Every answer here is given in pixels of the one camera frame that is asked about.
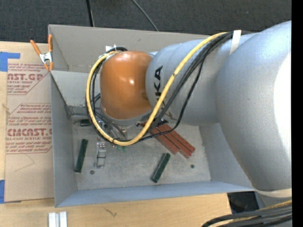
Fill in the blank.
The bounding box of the grey metal bin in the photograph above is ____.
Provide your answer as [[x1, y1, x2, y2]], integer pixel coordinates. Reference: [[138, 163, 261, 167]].
[[48, 24, 259, 208]]

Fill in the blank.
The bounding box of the red-brown flat block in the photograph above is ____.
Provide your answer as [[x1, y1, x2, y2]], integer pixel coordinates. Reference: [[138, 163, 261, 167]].
[[148, 128, 178, 156], [160, 123, 196, 154], [153, 126, 191, 159]]

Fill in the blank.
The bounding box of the brown cardboard board, red print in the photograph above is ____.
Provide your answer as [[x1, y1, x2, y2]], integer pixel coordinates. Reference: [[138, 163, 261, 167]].
[[0, 41, 55, 203]]

